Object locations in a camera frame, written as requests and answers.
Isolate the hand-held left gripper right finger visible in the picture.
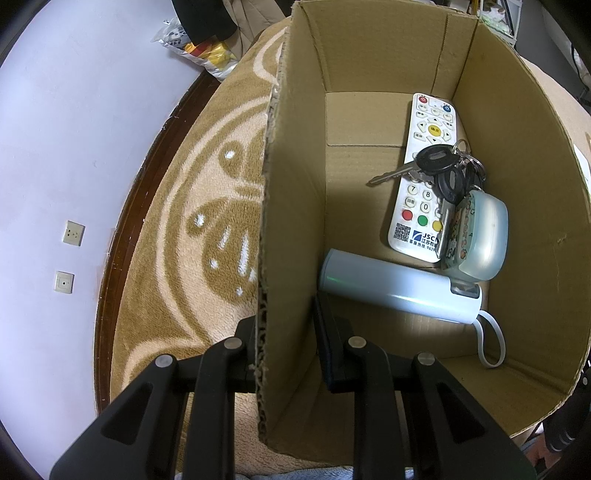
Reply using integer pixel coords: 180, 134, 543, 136
314, 293, 539, 480

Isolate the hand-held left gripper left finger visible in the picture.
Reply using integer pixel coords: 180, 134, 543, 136
48, 316, 259, 480

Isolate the pale blue power bank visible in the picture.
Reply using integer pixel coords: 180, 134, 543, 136
317, 248, 506, 369

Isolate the brown cardboard box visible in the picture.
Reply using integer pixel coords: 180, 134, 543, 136
256, 0, 591, 464

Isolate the long white remote control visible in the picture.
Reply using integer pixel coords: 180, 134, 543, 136
387, 92, 466, 265

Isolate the pale blue case cartoon print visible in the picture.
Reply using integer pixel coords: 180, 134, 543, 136
438, 190, 509, 282

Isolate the black key bunch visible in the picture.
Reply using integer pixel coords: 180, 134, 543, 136
368, 141, 486, 217

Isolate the plastic bag of snacks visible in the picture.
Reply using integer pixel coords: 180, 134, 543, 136
151, 18, 241, 81

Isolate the black coat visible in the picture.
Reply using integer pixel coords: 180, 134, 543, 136
171, 0, 238, 42

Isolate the beige coat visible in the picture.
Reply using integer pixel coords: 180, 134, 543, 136
222, 0, 294, 28

